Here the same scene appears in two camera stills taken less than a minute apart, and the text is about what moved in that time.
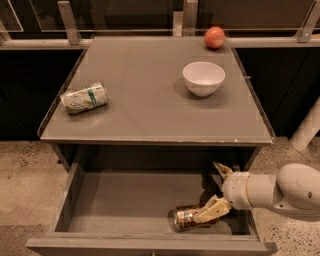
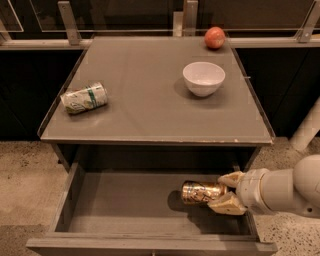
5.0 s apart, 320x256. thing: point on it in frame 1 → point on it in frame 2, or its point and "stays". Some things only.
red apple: x=214 y=37 stays
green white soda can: x=89 y=97 stays
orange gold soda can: x=182 y=218 → x=195 y=192
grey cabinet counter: x=149 y=103 stays
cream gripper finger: x=224 y=171 → x=232 y=179
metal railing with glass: x=62 y=25 stays
